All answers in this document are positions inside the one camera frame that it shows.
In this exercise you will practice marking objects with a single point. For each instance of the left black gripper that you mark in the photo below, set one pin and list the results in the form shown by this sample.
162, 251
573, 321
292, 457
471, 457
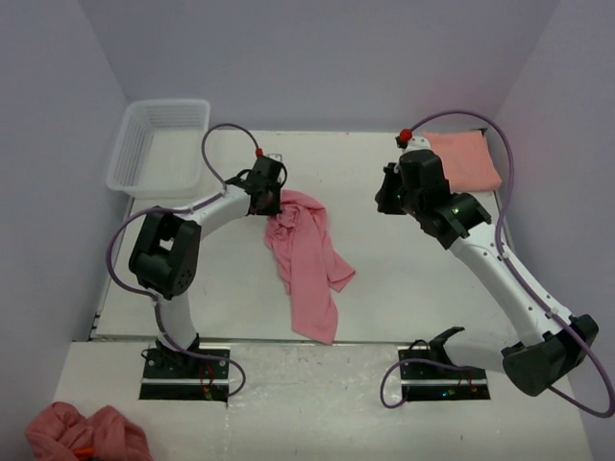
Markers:
275, 207

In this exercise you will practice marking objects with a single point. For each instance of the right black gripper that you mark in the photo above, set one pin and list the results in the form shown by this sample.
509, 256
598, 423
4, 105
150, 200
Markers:
382, 198

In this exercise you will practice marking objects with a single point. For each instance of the pink t shirt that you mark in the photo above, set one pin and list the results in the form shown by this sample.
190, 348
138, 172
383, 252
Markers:
308, 264

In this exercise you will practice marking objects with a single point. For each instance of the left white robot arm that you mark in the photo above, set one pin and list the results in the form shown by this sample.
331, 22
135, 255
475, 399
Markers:
165, 256

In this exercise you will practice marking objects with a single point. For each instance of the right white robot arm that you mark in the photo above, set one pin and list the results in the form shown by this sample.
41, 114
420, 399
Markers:
550, 337

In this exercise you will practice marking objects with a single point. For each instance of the folded salmon t shirt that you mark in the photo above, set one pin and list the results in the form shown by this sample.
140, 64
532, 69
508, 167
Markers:
466, 160

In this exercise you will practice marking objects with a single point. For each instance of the white plastic basket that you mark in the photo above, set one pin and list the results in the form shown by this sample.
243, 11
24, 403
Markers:
157, 153

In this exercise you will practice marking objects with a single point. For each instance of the crumpled salmon shirt pile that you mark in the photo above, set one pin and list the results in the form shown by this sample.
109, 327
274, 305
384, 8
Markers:
61, 432

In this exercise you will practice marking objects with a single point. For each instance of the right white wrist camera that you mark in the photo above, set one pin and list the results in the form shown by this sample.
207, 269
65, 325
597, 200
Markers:
414, 143

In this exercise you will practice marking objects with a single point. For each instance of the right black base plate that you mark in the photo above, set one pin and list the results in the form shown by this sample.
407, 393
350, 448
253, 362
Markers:
423, 382

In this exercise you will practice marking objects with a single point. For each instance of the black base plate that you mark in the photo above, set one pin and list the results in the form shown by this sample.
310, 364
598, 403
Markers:
423, 382
175, 376

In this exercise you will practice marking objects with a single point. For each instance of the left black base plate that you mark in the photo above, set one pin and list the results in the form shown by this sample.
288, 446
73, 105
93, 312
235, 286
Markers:
175, 376

